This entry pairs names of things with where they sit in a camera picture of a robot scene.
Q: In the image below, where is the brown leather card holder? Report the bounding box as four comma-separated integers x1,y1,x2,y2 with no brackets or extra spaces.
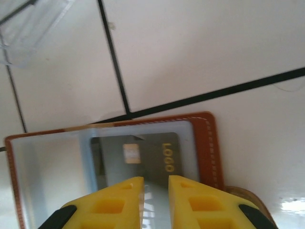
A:
4,111,274,229

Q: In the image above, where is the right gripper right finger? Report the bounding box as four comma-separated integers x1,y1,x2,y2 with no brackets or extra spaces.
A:
168,175,279,229

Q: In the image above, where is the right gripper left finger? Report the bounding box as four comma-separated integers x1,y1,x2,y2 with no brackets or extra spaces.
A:
40,176,145,229

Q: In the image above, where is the clear acrylic card organizer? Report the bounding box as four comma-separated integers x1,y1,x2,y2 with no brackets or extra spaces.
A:
0,0,72,69

